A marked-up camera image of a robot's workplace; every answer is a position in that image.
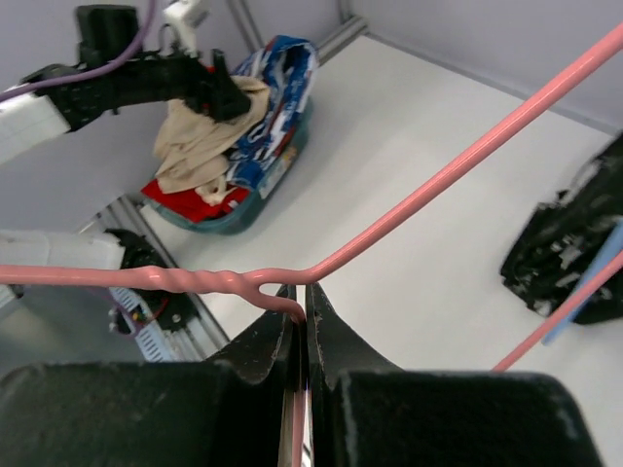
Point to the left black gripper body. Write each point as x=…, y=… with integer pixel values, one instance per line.
x=185, y=78

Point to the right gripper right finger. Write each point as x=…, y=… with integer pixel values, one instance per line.
x=333, y=346

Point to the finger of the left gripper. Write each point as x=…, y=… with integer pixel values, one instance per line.
x=223, y=107
x=225, y=90

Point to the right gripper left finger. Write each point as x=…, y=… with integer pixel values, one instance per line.
x=265, y=349

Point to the beige trousers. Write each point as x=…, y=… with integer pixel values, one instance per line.
x=192, y=146

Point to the blue patterned trousers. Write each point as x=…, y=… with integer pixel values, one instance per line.
x=287, y=65

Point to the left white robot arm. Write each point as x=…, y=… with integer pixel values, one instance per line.
x=113, y=71

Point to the black patterned trousers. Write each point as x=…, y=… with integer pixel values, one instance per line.
x=563, y=236

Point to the blue hanger holding trousers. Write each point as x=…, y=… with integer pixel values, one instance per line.
x=610, y=249

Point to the red garment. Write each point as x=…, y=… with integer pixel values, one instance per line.
x=191, y=206

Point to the teal laundry basket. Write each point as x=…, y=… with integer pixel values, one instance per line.
x=249, y=210

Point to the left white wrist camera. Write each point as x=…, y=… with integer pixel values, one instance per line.
x=185, y=16

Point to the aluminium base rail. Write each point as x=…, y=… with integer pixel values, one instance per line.
x=189, y=327

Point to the aluminium frame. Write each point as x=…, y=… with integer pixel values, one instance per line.
x=513, y=46

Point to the grey slotted cable duct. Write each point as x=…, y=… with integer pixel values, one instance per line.
x=131, y=317

